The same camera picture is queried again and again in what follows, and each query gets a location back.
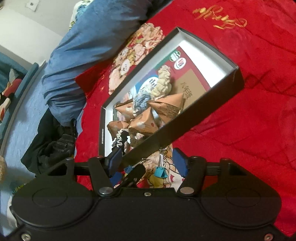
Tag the brown triangular paper packet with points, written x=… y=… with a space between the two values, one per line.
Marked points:
x=168 y=107

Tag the black shallow cardboard box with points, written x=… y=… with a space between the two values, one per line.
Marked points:
x=142 y=54

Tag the black clothing pile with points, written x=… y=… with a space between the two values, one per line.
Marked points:
x=53 y=143

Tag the red embroidered blanket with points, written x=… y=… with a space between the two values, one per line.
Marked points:
x=256 y=128

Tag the black scrunchie with chain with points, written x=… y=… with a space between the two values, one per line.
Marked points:
x=122 y=141

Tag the floral pillow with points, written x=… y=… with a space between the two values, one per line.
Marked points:
x=79 y=10

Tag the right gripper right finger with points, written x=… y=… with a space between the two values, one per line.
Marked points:
x=194 y=170

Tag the stuffed toy on shelf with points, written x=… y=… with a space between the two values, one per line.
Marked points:
x=7 y=95

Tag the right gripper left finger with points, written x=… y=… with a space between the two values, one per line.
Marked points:
x=100 y=170

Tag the cream blue knitted scrunchie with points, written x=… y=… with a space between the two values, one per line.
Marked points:
x=152 y=89

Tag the teal binder clip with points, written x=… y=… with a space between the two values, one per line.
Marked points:
x=160 y=171

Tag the colourful booklet in box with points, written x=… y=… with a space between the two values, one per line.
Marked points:
x=185 y=78

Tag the blue rolled duvet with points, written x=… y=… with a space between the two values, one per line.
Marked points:
x=97 y=35

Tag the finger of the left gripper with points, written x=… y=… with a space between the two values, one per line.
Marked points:
x=133 y=177

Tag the blue bed sheet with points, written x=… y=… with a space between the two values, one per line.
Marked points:
x=23 y=128

